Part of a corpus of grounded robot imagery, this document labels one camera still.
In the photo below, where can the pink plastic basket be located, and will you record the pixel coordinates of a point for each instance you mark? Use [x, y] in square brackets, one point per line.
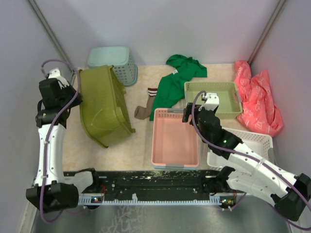
[174, 142]

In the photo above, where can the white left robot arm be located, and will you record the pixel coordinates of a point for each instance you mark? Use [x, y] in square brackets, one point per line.
[50, 192]

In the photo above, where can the white slotted cable duct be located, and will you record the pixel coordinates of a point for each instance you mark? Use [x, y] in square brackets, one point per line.
[91, 200]

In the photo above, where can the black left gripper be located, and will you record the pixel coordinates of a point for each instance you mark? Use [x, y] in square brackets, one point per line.
[77, 101]

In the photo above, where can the olive green laundry basket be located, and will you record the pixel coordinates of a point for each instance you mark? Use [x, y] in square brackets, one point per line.
[103, 112]

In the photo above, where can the brown striped sock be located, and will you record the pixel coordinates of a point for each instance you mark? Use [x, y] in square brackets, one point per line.
[144, 112]

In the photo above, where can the light green plastic basket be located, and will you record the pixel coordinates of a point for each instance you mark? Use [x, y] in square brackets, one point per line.
[230, 104]

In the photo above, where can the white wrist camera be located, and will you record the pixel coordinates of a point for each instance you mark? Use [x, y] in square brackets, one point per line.
[56, 74]
[211, 102]

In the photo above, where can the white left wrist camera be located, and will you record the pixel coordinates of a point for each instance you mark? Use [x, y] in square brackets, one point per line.
[56, 74]

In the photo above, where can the white plastic basket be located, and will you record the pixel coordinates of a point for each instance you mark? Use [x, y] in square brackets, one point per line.
[262, 144]

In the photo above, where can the green shirt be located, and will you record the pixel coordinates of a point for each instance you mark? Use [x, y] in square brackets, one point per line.
[171, 87]

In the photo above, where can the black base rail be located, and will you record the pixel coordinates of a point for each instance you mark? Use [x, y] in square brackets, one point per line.
[158, 185]

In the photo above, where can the pink plastic bag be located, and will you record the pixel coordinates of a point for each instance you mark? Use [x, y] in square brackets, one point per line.
[259, 112]

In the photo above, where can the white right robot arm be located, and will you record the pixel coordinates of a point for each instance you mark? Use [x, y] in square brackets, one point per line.
[288, 193]

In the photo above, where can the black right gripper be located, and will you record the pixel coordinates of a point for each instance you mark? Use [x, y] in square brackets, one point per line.
[186, 116]

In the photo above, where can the light blue laundry basket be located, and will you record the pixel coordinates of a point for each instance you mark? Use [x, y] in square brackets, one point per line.
[120, 58]

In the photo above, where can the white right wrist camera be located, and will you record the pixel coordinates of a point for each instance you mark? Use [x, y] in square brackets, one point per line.
[211, 102]

